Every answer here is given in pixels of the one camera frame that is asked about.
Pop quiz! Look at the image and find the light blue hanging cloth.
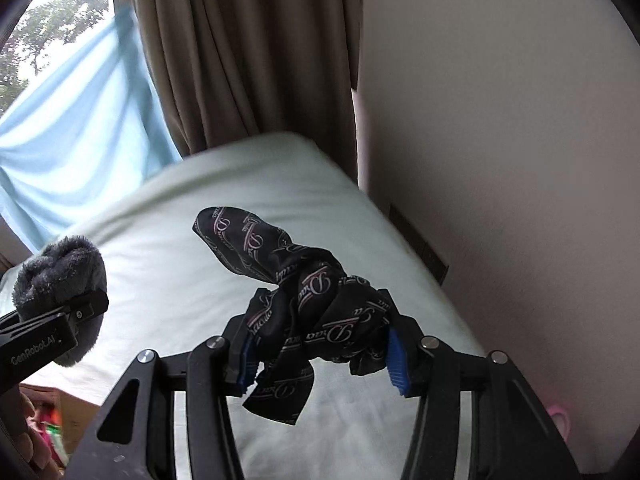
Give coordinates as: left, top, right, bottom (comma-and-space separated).
1, 6, 181, 252

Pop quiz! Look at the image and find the person's left hand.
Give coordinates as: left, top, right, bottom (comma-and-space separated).
1, 386, 62, 480

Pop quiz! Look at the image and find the green wet wipes pack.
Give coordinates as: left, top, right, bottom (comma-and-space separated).
43, 422, 70, 469

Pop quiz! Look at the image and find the brown right curtain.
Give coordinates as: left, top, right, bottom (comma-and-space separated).
114, 0, 362, 177

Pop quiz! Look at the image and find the pale green bed sheet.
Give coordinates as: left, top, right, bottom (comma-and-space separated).
28, 133, 480, 479

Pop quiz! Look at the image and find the grey fluffy pom-pom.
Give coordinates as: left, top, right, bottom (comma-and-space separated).
11, 235, 110, 369

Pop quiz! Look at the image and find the magenta soft pouch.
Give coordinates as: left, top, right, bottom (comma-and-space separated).
27, 417, 53, 456

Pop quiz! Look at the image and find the cardboard box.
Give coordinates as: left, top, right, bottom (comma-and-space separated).
20, 384, 99, 458

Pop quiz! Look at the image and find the black patterned scarf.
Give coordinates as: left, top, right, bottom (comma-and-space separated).
193, 206, 402, 425

